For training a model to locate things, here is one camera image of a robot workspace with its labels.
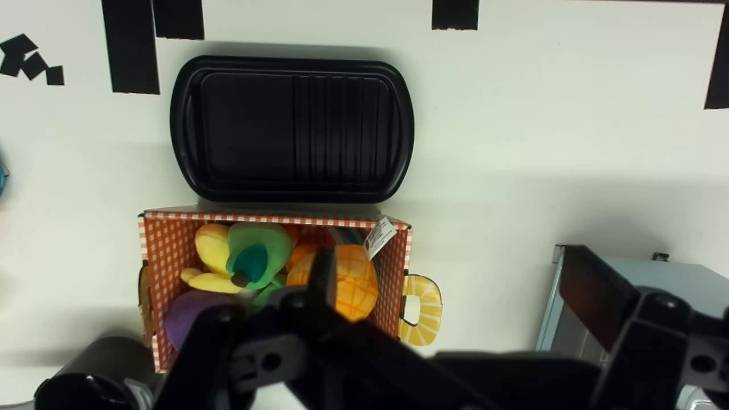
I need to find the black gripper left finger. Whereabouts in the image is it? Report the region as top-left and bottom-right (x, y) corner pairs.
(154, 242), (359, 410)

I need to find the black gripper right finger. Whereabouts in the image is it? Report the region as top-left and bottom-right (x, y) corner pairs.
(590, 288), (729, 410)

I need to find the purple plush vegetable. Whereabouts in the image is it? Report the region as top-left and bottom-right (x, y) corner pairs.
(163, 292), (238, 354)

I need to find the light blue toaster oven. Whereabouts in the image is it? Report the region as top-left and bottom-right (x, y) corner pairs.
(533, 242), (729, 410)

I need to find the yellow plush fruit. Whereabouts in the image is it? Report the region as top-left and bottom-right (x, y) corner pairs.
(179, 224), (245, 299)

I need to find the green plush avocado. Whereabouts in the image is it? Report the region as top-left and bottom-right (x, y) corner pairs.
(226, 224), (296, 296)

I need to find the red checkered cardboard basket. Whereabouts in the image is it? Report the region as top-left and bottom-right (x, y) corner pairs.
(136, 206), (443, 377)

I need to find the orange plush fruit white tag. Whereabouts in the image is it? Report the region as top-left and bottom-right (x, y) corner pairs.
(284, 216), (398, 325)

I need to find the black plastic tray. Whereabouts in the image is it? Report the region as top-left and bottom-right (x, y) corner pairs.
(169, 52), (417, 206)

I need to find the black tape strip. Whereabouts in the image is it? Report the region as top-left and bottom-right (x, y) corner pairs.
(431, 0), (482, 33)
(153, 0), (206, 41)
(701, 4), (729, 112)
(100, 0), (162, 95)

